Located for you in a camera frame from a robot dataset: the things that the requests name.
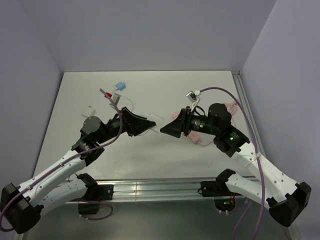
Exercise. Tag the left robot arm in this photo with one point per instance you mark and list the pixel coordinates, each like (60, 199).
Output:
(23, 206)

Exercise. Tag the aluminium frame rail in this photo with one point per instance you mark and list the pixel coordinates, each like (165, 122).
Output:
(151, 166)

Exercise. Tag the pink power strip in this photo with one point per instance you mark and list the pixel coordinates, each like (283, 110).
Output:
(193, 136)

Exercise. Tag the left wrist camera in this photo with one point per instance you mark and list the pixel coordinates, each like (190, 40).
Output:
(115, 97)

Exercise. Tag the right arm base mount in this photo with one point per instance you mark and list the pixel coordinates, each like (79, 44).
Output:
(224, 199)

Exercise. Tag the white charger plug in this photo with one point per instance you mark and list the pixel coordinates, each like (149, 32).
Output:
(159, 122)

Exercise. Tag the blue charger plug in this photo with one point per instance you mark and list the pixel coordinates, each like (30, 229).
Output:
(120, 86)

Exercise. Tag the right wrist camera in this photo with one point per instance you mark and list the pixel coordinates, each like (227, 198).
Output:
(194, 97)

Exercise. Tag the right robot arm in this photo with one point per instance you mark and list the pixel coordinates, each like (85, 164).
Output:
(282, 196)

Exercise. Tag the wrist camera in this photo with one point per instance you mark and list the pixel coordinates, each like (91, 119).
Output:
(194, 97)
(115, 97)

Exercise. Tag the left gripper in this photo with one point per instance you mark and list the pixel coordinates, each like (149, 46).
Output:
(135, 124)

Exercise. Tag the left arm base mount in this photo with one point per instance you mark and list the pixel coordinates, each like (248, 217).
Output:
(90, 205)

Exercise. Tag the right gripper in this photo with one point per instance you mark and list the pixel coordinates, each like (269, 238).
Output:
(176, 127)

